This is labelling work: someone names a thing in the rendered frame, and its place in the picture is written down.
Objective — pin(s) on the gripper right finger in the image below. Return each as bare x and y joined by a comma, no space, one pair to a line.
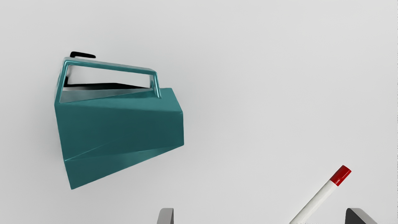
359,217

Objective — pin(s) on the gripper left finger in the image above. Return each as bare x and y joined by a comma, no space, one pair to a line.
165,216

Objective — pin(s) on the teal faceted mug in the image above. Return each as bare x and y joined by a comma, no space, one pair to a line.
118,127

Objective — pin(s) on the white marker with red cap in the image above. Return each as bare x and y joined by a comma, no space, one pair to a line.
323,193

